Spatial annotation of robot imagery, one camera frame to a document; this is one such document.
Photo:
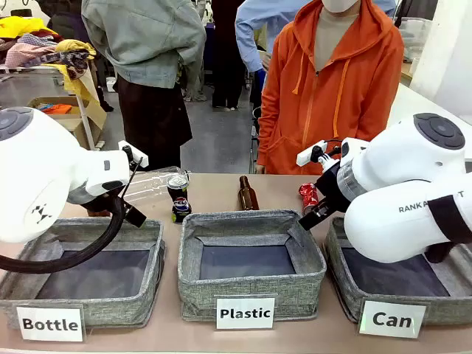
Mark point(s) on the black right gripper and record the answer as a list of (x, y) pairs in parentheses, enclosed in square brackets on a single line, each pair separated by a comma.
[(332, 188)]

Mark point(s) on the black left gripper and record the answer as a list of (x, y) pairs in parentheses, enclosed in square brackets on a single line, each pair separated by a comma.
[(97, 208)]

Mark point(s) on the crushed red can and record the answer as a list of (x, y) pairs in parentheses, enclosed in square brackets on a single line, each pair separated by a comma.
[(309, 197)]

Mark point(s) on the clear plastic bottle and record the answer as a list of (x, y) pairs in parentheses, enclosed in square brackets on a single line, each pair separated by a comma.
[(155, 183)]

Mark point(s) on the black Pepsi can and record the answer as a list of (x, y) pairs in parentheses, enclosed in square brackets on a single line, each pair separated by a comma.
[(180, 201)]

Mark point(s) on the brown glass bottle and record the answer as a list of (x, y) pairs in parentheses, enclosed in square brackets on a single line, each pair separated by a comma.
[(248, 195)]

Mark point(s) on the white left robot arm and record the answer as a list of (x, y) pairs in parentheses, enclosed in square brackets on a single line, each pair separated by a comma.
[(40, 177)]

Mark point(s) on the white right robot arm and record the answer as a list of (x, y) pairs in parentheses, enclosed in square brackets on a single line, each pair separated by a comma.
[(402, 184)]

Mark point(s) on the grey fabric basket Can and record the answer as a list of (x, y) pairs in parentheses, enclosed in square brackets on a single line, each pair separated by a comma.
[(343, 273)]

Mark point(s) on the grey fabric basket Bottle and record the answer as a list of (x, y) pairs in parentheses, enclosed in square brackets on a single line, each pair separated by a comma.
[(110, 306)]

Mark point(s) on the grey fabric basket Plastic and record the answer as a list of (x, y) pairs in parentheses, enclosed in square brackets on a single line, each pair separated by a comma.
[(250, 295)]

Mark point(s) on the white Can label sign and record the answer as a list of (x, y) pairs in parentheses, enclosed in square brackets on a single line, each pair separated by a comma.
[(392, 319)]

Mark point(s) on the person right hand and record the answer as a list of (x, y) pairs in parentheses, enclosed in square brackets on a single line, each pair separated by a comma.
[(260, 169)]

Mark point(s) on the white table leg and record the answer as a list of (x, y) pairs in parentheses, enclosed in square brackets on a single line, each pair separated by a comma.
[(88, 121)]

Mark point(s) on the cardboard box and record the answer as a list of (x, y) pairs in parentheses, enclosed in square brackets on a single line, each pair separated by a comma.
[(79, 123)]

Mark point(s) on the white Plastic label sign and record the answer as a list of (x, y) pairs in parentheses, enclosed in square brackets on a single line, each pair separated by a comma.
[(245, 313)]

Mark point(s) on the person in orange hoodie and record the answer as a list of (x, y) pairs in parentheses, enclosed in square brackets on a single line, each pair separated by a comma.
[(350, 103)]

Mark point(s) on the orange cloth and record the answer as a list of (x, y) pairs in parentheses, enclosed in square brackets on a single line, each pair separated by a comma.
[(57, 108)]

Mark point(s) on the white Bottle label sign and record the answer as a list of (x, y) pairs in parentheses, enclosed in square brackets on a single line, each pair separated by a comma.
[(49, 323)]

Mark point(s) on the white side table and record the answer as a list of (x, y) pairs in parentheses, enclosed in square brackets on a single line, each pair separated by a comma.
[(431, 103)]

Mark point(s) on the dark patterned cloth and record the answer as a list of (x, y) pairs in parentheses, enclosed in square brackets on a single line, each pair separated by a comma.
[(72, 62)]

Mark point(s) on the person in grey jacket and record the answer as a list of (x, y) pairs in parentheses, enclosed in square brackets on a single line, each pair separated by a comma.
[(147, 44)]

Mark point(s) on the person in black trousers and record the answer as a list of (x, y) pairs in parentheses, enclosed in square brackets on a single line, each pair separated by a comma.
[(226, 66)]

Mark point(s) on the pink patterned cloth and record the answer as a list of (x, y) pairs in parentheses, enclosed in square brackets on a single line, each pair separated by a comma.
[(29, 49)]

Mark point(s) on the person in dark jacket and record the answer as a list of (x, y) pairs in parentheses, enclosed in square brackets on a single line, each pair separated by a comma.
[(68, 26)]

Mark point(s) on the clear plastic container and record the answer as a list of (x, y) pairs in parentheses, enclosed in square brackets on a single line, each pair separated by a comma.
[(416, 37)]

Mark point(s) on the white face mask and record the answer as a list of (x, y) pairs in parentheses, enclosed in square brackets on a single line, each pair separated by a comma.
[(339, 5)]

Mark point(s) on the yellow cloth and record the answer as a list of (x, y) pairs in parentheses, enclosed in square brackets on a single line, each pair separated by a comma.
[(22, 26)]

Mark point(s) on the black pole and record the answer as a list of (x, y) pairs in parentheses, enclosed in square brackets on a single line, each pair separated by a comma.
[(399, 11)]

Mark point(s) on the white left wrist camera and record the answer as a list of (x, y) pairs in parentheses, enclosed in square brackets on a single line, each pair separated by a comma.
[(137, 156)]

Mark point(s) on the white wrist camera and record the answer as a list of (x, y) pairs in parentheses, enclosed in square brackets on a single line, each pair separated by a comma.
[(308, 155), (137, 156)]

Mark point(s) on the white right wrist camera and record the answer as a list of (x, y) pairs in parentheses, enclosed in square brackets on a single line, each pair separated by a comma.
[(308, 155)]

